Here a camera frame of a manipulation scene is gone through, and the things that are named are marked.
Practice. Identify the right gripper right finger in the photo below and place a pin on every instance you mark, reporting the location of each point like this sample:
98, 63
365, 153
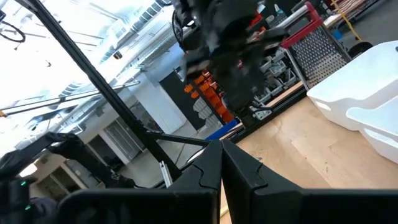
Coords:
242, 193

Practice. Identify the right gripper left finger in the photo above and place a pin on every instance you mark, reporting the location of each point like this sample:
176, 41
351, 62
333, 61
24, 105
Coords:
205, 186

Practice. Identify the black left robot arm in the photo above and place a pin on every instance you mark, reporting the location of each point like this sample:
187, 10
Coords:
236, 18

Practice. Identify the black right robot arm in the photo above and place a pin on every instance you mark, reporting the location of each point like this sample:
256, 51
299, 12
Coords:
18, 193

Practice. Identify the grey storage bin rack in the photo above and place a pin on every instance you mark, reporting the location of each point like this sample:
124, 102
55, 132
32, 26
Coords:
276, 81

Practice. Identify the orange storage bin rack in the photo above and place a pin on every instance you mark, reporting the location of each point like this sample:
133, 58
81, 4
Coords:
211, 93

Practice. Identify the blue background object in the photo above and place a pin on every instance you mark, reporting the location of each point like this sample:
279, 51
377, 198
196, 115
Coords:
222, 130

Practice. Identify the white plastic bin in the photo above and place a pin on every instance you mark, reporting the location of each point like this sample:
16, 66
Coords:
357, 84
382, 124

